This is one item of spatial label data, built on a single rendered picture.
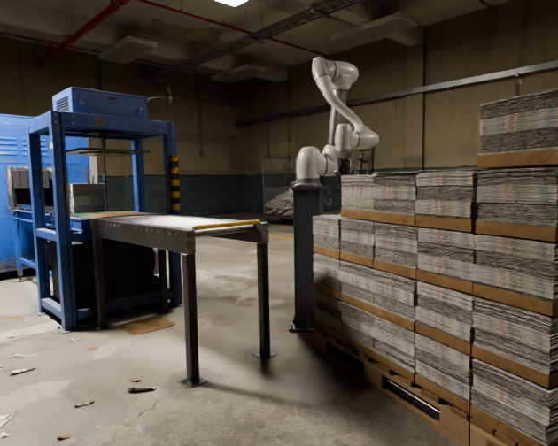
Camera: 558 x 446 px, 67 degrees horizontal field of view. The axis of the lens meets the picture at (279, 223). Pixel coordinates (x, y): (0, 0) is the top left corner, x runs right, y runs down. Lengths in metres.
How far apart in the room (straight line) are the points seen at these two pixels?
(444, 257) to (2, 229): 4.79
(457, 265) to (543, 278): 0.33
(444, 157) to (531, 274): 7.88
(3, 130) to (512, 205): 5.09
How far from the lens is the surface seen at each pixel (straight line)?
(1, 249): 5.63
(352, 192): 2.26
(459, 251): 1.75
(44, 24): 9.30
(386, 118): 10.12
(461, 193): 1.72
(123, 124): 3.52
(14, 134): 5.66
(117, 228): 2.91
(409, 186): 1.91
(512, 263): 1.61
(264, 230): 2.47
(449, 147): 9.34
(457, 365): 1.85
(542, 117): 1.56
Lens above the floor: 1.02
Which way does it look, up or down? 5 degrees down
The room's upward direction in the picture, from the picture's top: 1 degrees counter-clockwise
